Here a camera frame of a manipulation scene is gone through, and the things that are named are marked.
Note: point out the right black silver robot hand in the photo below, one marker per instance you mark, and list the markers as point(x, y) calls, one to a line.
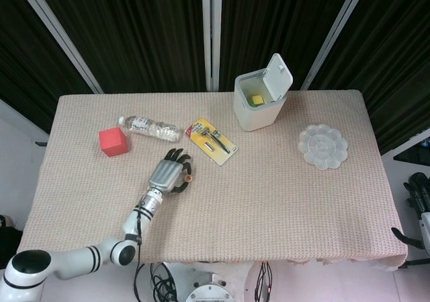
point(424, 194)

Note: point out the red cube box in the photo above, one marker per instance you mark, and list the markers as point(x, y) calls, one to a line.
point(112, 142)

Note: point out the razor on yellow blister card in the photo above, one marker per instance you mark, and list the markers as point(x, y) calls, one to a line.
point(218, 155)

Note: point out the clear flower-shaped paint palette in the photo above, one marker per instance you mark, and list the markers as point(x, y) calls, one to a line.
point(322, 147)

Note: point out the wooden button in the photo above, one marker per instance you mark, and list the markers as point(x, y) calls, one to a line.
point(188, 179)

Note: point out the black curtain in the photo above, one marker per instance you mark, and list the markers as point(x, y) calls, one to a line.
point(134, 29)
point(396, 46)
point(20, 46)
point(268, 19)

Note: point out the beige woven tablecloth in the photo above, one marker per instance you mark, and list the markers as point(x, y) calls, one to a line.
point(252, 214)

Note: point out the grey aluminium frame post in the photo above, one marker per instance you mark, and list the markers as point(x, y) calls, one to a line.
point(57, 29)
point(211, 29)
point(336, 29)

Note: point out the grey round robot base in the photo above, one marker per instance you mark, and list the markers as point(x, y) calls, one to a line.
point(210, 292)

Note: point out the white flip-lid trash bin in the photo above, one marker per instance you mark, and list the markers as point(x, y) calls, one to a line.
point(255, 117)

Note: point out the clear plastic water bottle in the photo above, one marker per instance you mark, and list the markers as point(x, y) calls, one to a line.
point(154, 128)

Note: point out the yellow green sponge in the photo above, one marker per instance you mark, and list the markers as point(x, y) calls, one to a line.
point(257, 99)

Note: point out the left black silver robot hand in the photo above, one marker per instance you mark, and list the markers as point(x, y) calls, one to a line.
point(164, 176)

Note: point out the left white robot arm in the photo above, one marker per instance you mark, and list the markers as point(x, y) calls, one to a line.
point(146, 206)

